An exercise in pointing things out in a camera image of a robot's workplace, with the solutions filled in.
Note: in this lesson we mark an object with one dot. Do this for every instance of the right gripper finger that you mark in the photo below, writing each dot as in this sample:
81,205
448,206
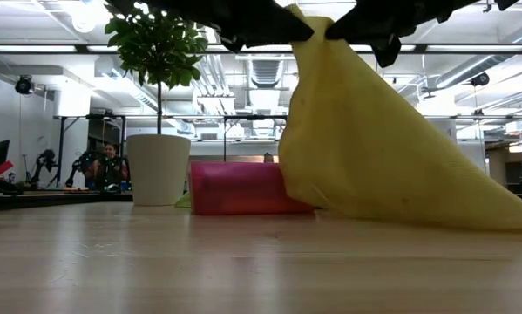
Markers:
365,26

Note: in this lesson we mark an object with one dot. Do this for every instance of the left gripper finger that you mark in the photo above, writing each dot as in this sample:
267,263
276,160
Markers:
282,28

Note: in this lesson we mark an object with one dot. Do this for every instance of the pink plastic bin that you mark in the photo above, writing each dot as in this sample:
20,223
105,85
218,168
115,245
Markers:
239,187

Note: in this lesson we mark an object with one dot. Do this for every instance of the black hanging ceiling camera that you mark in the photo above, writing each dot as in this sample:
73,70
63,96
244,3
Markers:
24,85
480,79

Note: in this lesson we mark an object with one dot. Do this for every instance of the person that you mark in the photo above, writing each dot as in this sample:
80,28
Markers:
110,168
268,158

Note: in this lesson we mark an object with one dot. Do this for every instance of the black ceiling spotlight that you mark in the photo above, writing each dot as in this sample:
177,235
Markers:
487,6

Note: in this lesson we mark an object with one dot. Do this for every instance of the green microfiber towel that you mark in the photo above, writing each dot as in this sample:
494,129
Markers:
184,201

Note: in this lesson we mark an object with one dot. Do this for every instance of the black background robot arm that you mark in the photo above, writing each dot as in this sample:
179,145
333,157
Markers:
47,161

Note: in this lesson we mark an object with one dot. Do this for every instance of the red bar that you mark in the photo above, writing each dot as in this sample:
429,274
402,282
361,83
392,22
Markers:
1,169

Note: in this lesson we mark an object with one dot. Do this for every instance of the green plant in white pot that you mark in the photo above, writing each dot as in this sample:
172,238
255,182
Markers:
158,170

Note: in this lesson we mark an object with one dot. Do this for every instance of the yellow microfiber towel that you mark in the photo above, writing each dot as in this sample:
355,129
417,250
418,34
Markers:
374,152

